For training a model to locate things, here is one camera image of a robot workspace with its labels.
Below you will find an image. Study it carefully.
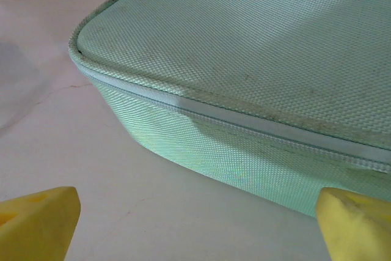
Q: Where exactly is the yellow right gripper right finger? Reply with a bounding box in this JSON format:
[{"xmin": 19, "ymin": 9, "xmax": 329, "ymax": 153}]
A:
[{"xmin": 315, "ymin": 186, "xmax": 391, "ymax": 261}]

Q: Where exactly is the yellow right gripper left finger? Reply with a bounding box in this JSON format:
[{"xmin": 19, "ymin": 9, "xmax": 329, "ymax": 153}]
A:
[{"xmin": 0, "ymin": 185, "xmax": 82, "ymax": 261}]

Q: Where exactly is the mint green zipper pouch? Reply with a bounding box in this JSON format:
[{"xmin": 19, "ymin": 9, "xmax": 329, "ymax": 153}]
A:
[{"xmin": 67, "ymin": 0, "xmax": 391, "ymax": 218}]

